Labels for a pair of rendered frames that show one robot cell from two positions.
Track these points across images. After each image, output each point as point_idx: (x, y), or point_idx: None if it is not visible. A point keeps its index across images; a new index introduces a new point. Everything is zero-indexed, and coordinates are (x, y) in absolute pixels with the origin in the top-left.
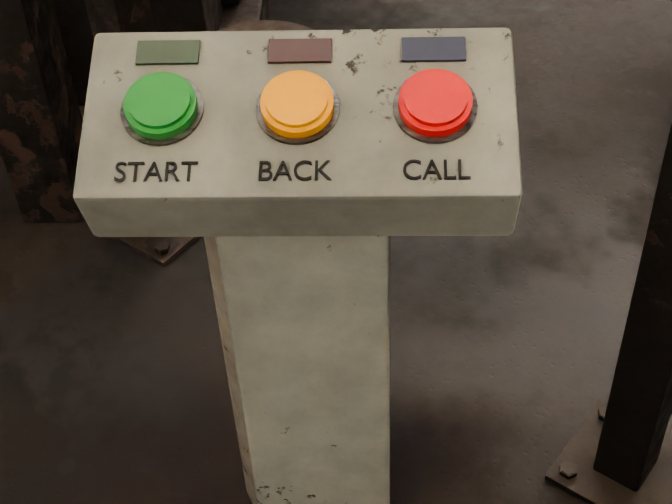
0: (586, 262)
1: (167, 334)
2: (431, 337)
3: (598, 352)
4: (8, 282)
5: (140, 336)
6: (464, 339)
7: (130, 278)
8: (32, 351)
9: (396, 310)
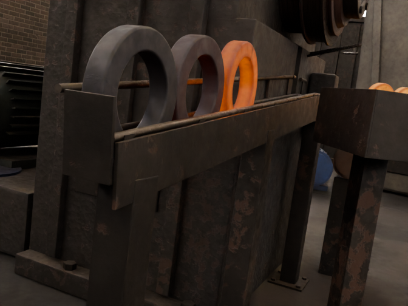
0: (377, 241)
1: (396, 276)
2: (400, 257)
3: (406, 248)
4: (370, 286)
5: (396, 278)
6: (401, 255)
7: (372, 274)
8: (401, 290)
9: (390, 257)
